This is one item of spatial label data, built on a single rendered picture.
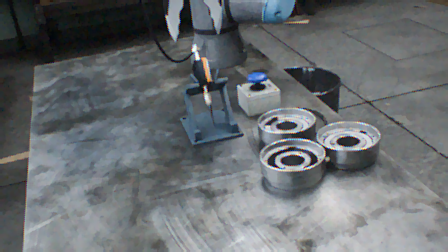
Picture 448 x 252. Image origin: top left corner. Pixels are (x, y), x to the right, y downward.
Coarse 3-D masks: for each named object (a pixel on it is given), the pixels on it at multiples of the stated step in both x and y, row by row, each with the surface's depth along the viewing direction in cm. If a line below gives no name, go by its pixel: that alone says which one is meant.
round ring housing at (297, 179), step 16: (272, 144) 92; (288, 144) 93; (304, 144) 93; (288, 160) 91; (304, 160) 89; (320, 160) 86; (272, 176) 86; (288, 176) 85; (304, 176) 85; (320, 176) 87
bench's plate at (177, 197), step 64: (64, 64) 156; (128, 64) 150; (256, 64) 139; (64, 128) 117; (128, 128) 114; (256, 128) 107; (320, 128) 104; (64, 192) 93; (128, 192) 91; (192, 192) 89; (256, 192) 87; (320, 192) 85; (384, 192) 83
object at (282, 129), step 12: (288, 108) 104; (264, 120) 103; (288, 120) 102; (312, 120) 101; (264, 132) 98; (276, 132) 96; (288, 132) 95; (300, 132) 96; (312, 132) 98; (264, 144) 100
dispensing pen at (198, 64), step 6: (192, 48) 108; (198, 48) 107; (198, 54) 107; (198, 60) 105; (192, 66) 108; (198, 66) 105; (198, 72) 104; (204, 72) 105; (198, 78) 104; (204, 78) 104; (204, 84) 105; (204, 90) 106; (204, 96) 106; (210, 102) 105; (210, 108) 105; (210, 114) 105
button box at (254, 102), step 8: (240, 88) 115; (248, 88) 114; (256, 88) 113; (264, 88) 113; (272, 88) 113; (240, 96) 115; (248, 96) 110; (256, 96) 111; (264, 96) 111; (272, 96) 112; (280, 96) 112; (240, 104) 117; (248, 104) 111; (256, 104) 111; (264, 104) 112; (272, 104) 112; (280, 104) 113; (248, 112) 112; (256, 112) 112; (264, 112) 113
